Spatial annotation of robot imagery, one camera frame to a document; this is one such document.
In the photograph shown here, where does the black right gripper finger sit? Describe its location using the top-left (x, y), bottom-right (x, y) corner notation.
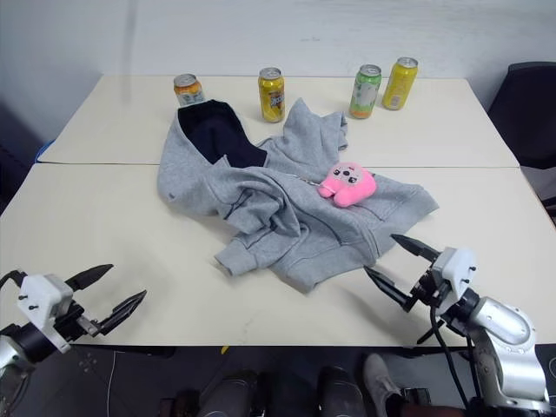
top-left (390, 233), bottom-right (441, 265)
top-left (363, 265), bottom-right (414, 313)

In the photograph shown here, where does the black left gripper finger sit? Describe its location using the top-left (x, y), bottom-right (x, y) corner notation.
top-left (96, 289), bottom-right (149, 337)
top-left (64, 263), bottom-right (116, 293)

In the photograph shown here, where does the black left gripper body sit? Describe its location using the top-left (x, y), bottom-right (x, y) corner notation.
top-left (52, 302), bottom-right (103, 345)

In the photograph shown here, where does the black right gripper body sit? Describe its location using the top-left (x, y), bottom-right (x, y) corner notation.
top-left (407, 259), bottom-right (453, 314)

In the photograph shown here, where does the grey shoe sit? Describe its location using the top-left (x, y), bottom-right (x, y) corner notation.
top-left (362, 352), bottom-right (404, 410)

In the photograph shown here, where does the pink plush toy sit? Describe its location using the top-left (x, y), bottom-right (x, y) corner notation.
top-left (316, 162), bottom-right (379, 208)

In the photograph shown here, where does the dark rounded shape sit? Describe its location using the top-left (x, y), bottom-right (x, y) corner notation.
top-left (197, 368), bottom-right (264, 417)
top-left (315, 366), bottom-right (367, 417)

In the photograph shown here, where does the grey zip hoodie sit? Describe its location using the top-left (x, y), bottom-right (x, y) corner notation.
top-left (156, 97), bottom-right (440, 294)

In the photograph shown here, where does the green drink can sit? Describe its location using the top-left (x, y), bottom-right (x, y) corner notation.
top-left (348, 63), bottom-right (383, 120)

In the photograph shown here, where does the plain yellow drink can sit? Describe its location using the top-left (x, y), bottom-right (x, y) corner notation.
top-left (381, 56), bottom-right (420, 111)

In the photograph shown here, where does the black office chair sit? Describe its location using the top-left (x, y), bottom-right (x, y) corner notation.
top-left (486, 62), bottom-right (556, 171)

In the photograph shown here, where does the yellow drink can with label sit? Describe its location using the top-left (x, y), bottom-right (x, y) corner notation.
top-left (257, 67), bottom-right (287, 123)

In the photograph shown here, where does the orange drink can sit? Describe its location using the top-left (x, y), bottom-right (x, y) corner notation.
top-left (173, 73), bottom-right (205, 108)

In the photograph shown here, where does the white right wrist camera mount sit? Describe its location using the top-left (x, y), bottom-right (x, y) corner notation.
top-left (428, 246), bottom-right (478, 314)

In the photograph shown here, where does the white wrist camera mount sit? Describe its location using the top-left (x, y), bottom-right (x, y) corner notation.
top-left (17, 273), bottom-right (75, 352)
top-left (428, 246), bottom-right (478, 314)

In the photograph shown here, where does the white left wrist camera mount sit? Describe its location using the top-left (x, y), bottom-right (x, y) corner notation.
top-left (17, 273), bottom-right (75, 352)

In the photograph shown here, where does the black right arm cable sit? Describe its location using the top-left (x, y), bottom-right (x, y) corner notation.
top-left (416, 301), bottom-right (481, 410)

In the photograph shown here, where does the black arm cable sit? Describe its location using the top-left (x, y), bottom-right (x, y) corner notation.
top-left (416, 301), bottom-right (481, 410)
top-left (0, 269), bottom-right (28, 288)

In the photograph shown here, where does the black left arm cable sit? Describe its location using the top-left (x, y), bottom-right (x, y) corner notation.
top-left (0, 269), bottom-right (28, 288)

